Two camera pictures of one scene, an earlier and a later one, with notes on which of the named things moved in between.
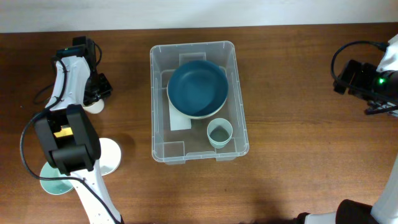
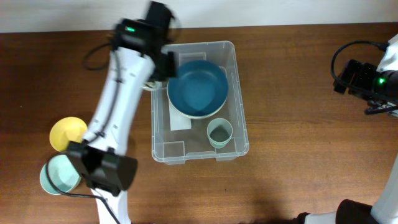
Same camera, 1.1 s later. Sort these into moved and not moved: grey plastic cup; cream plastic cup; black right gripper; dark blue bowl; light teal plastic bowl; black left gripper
Moved: black left gripper; cream plastic cup
Not moved: light teal plastic bowl; grey plastic cup; dark blue bowl; black right gripper
